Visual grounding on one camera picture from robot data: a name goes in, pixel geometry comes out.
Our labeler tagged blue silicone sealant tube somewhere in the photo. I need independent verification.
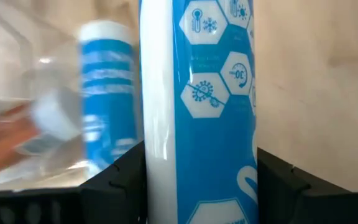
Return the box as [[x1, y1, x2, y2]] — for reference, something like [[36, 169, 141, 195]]
[[78, 20, 138, 175], [138, 0, 259, 224]]

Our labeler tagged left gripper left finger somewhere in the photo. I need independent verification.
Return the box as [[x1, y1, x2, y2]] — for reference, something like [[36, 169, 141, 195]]
[[79, 141, 149, 224]]

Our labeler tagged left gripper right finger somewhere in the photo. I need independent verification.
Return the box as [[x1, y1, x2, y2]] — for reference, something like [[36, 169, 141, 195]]
[[257, 147, 351, 224]]

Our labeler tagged clear plastic bin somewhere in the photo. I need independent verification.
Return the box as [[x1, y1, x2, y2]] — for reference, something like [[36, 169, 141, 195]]
[[0, 9, 86, 191]]

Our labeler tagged orange Gorilla sealant tube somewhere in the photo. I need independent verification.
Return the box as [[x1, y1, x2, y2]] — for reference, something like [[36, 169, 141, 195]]
[[0, 90, 83, 180]]

